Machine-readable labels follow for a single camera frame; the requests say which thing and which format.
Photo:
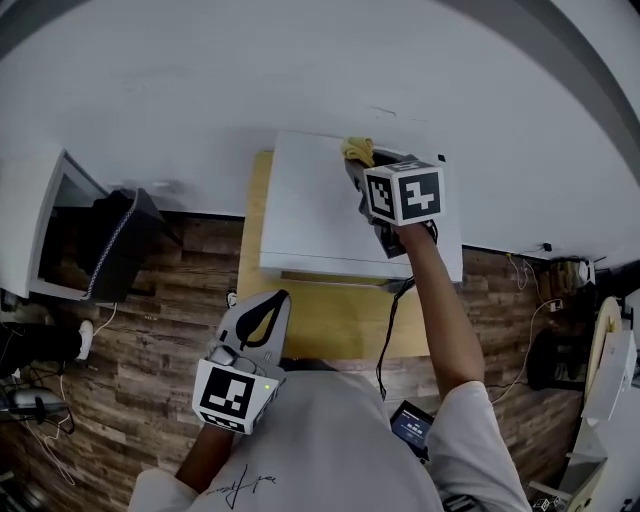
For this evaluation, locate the small light wooden table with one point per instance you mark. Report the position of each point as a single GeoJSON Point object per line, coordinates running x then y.
{"type": "Point", "coordinates": [330, 325]}

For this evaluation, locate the person's left forearm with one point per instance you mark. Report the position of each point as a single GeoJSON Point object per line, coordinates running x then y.
{"type": "Point", "coordinates": [205, 460]}

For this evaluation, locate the white router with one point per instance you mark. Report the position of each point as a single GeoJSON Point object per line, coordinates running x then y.
{"type": "Point", "coordinates": [587, 272]}

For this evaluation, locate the white box appliance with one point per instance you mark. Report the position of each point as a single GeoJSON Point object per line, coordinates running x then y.
{"type": "Point", "coordinates": [617, 375]}

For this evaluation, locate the person's shoe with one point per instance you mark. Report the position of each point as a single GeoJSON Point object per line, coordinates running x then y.
{"type": "Point", "coordinates": [231, 299]}

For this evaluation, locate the person's dark trousers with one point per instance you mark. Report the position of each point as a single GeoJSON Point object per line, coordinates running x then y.
{"type": "Point", "coordinates": [310, 365]}

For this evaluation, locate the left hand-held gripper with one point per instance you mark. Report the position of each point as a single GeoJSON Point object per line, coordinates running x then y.
{"type": "Point", "coordinates": [225, 395]}

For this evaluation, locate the yellow cloth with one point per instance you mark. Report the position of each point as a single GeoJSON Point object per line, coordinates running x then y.
{"type": "Point", "coordinates": [357, 149]}

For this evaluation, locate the white microwave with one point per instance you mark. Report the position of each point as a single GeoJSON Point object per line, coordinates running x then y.
{"type": "Point", "coordinates": [310, 210]}

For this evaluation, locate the small white charger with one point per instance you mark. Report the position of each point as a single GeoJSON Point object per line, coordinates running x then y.
{"type": "Point", "coordinates": [556, 305]}

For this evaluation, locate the person's white t-shirt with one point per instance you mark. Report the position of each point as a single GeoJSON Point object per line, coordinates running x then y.
{"type": "Point", "coordinates": [325, 450]}

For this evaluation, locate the black screen device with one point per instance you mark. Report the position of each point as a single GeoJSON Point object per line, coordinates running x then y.
{"type": "Point", "coordinates": [411, 430]}

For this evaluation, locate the black jacket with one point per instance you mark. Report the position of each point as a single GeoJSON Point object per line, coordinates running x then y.
{"type": "Point", "coordinates": [75, 235]}

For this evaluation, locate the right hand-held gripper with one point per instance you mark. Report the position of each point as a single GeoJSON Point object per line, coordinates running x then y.
{"type": "Point", "coordinates": [405, 195]}

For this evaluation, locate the person's right forearm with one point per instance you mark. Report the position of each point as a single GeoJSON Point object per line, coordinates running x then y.
{"type": "Point", "coordinates": [440, 310]}

